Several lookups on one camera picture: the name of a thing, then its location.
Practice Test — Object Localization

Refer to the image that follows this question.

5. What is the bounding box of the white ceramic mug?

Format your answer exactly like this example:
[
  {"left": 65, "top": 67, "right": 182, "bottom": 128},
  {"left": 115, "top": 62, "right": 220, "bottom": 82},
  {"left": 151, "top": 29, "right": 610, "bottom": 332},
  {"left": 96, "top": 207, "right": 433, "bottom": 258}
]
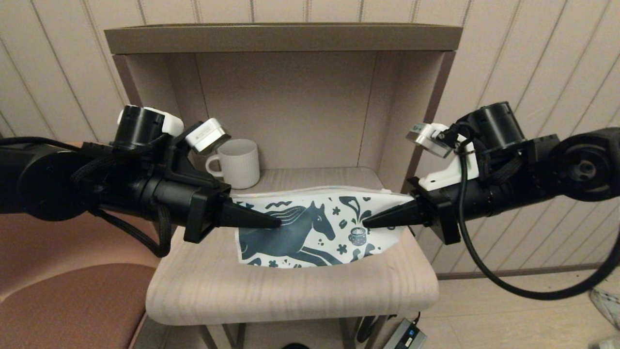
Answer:
[{"left": 205, "top": 139, "right": 261, "bottom": 190}]

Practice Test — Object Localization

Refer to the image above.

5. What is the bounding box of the white right camera bracket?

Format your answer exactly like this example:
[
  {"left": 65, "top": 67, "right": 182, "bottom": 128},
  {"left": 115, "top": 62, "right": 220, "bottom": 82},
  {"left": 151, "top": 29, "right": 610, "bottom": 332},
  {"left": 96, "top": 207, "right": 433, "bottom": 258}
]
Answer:
[{"left": 418, "top": 124, "right": 480, "bottom": 191}]

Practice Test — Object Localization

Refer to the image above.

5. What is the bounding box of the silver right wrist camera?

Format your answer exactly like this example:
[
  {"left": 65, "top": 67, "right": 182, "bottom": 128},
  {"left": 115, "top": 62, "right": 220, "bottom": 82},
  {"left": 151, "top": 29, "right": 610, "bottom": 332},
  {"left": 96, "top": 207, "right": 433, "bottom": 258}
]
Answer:
[{"left": 406, "top": 123, "right": 454, "bottom": 159}]

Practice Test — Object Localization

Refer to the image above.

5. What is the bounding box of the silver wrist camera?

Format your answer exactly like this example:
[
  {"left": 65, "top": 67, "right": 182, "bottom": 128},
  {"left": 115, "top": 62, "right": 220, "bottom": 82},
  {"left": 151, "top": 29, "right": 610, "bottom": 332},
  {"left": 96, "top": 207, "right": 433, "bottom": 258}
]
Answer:
[
  {"left": 406, "top": 123, "right": 454, "bottom": 159},
  {"left": 186, "top": 118, "right": 232, "bottom": 156}
]

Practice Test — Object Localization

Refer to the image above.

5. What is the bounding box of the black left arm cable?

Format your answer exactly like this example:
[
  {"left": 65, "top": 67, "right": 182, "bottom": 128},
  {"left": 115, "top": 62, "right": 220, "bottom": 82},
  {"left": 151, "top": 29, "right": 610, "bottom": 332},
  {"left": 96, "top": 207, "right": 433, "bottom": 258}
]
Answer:
[{"left": 73, "top": 141, "right": 173, "bottom": 258}]

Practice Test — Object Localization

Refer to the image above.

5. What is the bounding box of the pink upholstered chair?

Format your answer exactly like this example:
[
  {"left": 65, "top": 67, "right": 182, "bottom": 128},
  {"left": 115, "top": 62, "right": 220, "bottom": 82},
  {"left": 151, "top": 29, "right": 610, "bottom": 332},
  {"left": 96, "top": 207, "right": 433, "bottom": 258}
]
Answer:
[{"left": 0, "top": 142, "right": 168, "bottom": 349}]

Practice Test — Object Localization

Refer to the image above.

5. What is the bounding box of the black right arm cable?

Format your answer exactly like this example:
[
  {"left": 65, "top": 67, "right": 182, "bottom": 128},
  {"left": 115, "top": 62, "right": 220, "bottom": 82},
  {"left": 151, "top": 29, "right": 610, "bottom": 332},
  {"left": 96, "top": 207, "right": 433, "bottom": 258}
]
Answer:
[{"left": 448, "top": 124, "right": 620, "bottom": 301}]

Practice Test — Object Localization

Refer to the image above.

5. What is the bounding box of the white horse-print zip pouch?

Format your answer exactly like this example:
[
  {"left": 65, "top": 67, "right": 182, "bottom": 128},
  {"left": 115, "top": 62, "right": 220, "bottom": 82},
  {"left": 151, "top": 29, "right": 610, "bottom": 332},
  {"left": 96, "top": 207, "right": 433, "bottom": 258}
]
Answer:
[{"left": 232, "top": 186, "right": 413, "bottom": 269}]

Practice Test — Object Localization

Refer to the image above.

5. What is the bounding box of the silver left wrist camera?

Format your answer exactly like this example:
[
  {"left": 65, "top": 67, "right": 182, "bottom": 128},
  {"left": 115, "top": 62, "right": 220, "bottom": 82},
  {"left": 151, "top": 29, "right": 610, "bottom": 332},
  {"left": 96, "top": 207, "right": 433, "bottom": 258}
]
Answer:
[{"left": 186, "top": 118, "right": 232, "bottom": 156}]

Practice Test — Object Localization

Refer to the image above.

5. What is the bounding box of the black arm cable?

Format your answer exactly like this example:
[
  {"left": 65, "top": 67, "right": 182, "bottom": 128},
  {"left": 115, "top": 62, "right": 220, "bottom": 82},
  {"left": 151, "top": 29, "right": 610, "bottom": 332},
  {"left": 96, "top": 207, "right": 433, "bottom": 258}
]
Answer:
[
  {"left": 448, "top": 124, "right": 620, "bottom": 301},
  {"left": 73, "top": 141, "right": 173, "bottom": 258}
]

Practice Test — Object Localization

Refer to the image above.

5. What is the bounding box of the light wood desk with hutch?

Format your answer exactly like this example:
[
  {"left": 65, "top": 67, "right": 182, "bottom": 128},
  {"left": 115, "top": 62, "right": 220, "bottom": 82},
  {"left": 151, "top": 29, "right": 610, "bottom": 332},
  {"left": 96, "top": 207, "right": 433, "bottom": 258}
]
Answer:
[{"left": 104, "top": 23, "right": 464, "bottom": 349}]

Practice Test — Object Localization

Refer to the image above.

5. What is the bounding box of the grey power adapter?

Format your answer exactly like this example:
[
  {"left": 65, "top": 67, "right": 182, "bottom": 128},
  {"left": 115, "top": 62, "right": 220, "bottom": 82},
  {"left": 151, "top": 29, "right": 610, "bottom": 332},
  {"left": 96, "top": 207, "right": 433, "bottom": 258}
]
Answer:
[{"left": 383, "top": 317, "right": 428, "bottom": 349}]

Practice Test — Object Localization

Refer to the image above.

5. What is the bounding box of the patterned fabric item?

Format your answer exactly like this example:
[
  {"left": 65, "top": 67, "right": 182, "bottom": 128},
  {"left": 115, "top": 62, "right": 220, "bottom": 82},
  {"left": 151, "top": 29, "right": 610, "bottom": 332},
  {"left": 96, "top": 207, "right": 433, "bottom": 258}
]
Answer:
[{"left": 589, "top": 286, "right": 620, "bottom": 332}]

